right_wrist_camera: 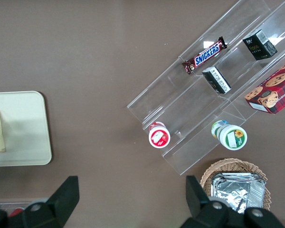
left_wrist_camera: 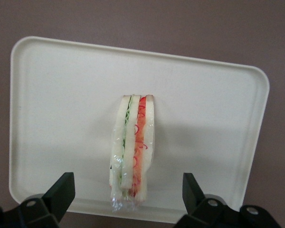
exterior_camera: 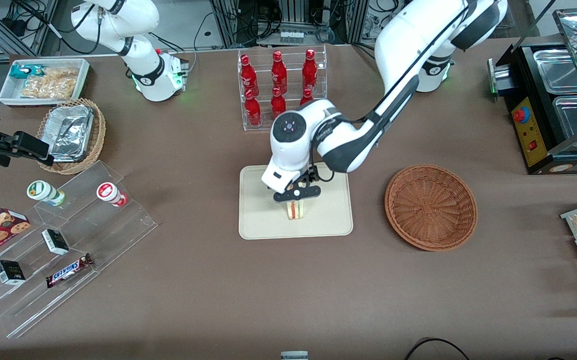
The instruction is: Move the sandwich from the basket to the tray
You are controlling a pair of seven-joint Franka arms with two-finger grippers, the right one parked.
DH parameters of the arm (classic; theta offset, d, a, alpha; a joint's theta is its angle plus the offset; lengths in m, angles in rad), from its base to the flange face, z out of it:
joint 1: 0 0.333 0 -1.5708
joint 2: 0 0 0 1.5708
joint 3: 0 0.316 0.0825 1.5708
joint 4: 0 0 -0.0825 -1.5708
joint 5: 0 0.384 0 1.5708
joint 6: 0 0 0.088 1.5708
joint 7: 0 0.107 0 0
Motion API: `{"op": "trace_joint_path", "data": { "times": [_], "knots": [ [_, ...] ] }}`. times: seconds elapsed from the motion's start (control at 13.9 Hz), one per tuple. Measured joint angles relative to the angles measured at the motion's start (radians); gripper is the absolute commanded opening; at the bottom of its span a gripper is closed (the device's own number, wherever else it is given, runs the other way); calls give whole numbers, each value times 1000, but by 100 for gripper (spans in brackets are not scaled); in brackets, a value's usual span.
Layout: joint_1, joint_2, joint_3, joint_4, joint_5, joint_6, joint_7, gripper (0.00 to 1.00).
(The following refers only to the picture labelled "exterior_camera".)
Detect triangular sandwich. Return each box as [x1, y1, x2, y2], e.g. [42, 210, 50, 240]
[284, 199, 306, 222]

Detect beige plastic tray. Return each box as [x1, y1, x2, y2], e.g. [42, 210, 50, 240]
[238, 161, 354, 240]

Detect light tan wicker basket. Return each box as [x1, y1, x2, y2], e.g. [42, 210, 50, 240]
[37, 98, 107, 175]

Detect brown round wicker basket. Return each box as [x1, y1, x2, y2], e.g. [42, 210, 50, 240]
[384, 164, 478, 252]

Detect stacked aluminium foil containers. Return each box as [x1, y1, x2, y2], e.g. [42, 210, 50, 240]
[48, 104, 95, 162]

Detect white rectangular plastic bin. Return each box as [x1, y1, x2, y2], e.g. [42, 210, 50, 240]
[0, 58, 91, 108]

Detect green lid yogurt cup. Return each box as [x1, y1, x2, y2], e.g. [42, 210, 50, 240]
[27, 180, 66, 207]

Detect clear acrylic bottle rack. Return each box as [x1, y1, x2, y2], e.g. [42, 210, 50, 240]
[237, 45, 328, 132]

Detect clear bag of chips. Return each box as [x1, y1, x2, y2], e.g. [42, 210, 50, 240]
[20, 67, 79, 100]

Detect teal snack packet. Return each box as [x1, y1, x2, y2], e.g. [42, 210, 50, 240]
[10, 64, 47, 80]

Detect red lid yogurt cup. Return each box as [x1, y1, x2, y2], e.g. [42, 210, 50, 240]
[96, 182, 128, 208]

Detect small black box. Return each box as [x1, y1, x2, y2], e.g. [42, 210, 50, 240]
[0, 260, 27, 286]
[42, 229, 70, 256]

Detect clear acrylic stepped display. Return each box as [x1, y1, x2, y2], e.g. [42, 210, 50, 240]
[0, 160, 159, 339]

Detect Snickers chocolate bar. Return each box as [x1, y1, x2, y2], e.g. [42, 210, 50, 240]
[45, 253, 94, 289]

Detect black hot food display case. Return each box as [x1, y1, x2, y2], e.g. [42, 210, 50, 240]
[487, 7, 577, 176]

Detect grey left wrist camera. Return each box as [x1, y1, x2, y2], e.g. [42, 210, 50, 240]
[273, 185, 322, 204]

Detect aluminium frame rack with cables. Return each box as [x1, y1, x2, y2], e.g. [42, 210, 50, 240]
[207, 0, 371, 49]

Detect black floor cable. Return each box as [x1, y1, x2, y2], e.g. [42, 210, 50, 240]
[404, 338, 470, 360]

